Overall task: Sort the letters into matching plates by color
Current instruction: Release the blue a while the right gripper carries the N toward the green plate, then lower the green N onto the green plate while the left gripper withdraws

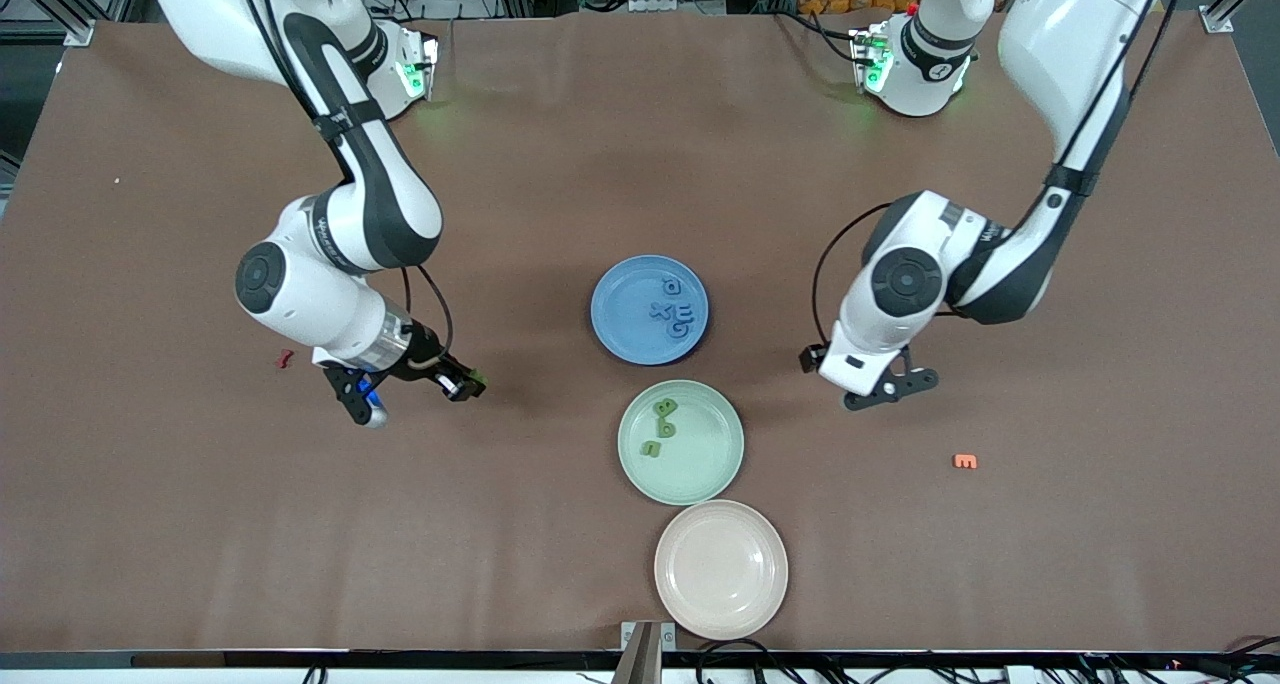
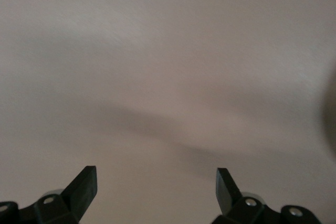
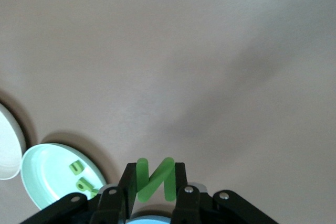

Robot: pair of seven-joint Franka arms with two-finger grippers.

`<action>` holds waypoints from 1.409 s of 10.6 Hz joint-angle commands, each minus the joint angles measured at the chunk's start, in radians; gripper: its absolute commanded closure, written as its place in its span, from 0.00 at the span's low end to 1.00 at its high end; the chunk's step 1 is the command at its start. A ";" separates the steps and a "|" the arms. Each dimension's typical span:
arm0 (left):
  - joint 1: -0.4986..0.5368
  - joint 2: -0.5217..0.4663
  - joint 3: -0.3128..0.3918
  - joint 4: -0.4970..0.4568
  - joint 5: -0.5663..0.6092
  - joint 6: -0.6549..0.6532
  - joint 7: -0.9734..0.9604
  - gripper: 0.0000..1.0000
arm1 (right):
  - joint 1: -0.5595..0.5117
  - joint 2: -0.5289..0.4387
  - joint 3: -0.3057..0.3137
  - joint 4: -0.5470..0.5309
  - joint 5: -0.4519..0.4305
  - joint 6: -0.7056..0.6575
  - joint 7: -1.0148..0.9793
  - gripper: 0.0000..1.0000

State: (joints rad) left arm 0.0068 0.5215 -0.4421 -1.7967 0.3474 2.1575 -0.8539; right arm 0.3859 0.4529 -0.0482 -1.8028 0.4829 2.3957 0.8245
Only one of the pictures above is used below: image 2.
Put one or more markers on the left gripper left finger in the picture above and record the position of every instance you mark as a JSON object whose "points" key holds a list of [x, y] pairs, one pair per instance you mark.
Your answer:
{"points": [[65, 205]]}

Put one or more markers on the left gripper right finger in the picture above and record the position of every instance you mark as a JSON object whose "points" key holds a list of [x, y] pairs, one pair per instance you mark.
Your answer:
{"points": [[236, 208]]}

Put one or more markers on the brown table mat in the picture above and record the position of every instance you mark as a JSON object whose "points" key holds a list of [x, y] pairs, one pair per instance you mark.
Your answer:
{"points": [[157, 64]]}

